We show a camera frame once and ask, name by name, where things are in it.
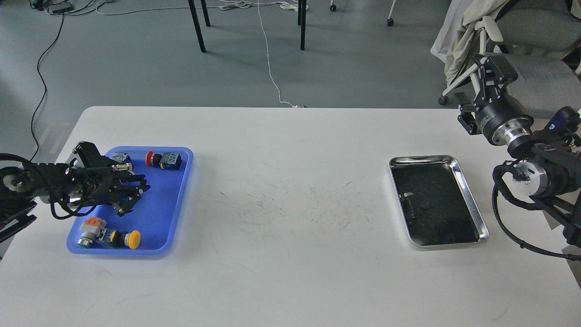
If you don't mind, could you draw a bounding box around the black floor cable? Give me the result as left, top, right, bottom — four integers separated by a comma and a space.
27, 0, 98, 162

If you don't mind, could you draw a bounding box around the black table leg right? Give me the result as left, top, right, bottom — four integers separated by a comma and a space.
297, 0, 307, 50

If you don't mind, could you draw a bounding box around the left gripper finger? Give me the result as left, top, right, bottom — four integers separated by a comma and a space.
108, 173, 151, 194
111, 191, 142, 217

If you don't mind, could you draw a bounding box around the black table leg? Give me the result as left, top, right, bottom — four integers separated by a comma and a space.
297, 0, 307, 50
187, 0, 211, 53

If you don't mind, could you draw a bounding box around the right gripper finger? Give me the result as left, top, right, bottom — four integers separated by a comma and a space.
454, 92, 482, 136
473, 54, 518, 102

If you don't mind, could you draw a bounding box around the beige jacket on chair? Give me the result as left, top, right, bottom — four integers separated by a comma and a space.
430, 0, 508, 85

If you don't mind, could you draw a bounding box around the yellow mushroom push button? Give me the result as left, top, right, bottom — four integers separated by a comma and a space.
104, 229, 141, 250

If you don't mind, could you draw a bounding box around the blue plastic tray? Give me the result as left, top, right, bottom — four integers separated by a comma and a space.
66, 146, 194, 257

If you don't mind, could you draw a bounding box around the black power strip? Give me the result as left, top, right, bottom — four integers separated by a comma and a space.
29, 0, 73, 15

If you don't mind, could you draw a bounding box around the red emergency push button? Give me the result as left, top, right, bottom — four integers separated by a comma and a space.
145, 151, 182, 170

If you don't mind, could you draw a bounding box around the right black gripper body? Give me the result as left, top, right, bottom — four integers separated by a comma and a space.
475, 95, 533, 146

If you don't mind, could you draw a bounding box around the stainless steel tray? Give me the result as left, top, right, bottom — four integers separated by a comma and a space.
389, 155, 489, 250

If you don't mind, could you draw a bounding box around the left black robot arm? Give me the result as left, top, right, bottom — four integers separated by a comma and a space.
0, 141, 150, 241

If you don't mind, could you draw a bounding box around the black table leg left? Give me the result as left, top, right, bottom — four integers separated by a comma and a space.
187, 0, 211, 53

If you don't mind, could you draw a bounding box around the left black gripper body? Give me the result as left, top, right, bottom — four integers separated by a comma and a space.
75, 168, 121, 207

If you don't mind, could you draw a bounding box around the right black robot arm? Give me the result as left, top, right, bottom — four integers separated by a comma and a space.
454, 54, 581, 261

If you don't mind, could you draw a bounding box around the grey switch orange top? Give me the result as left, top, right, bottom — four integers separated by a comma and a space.
77, 217, 107, 248

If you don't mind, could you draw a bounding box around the white floor cable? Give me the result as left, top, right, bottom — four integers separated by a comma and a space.
219, 0, 309, 109

